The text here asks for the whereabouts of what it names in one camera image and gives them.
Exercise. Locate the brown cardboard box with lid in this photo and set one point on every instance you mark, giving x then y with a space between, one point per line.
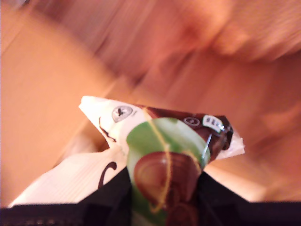
47 106

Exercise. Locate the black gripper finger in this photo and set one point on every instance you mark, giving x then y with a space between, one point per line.
120 197
211 193

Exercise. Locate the white green Galaxy egg bag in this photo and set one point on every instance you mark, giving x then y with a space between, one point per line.
70 174
164 141

